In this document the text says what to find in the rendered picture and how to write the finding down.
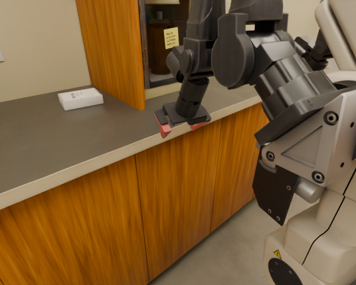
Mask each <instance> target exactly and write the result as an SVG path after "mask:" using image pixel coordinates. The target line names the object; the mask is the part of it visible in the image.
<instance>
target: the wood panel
mask: <svg viewBox="0 0 356 285"><path fill-rule="evenodd" d="M75 2H76V7H77V13H78V17H79V22H80V28H81V34H82V37H83V43H84V49H85V55H86V60H87V64H88V70H89V75H90V81H91V85H93V86H95V87H97V88H99V89H100V90H102V91H104V92H106V93H108V94H110V95H112V96H114V97H115V98H117V99H119V100H121V101H123V102H125V103H127V104H129V105H130V106H132V107H134V108H136V109H137V110H139V111H141V110H144V109H146V102H145V88H144V73H143V65H142V50H141V35H140V20H139V11H138V0H75Z"/></svg>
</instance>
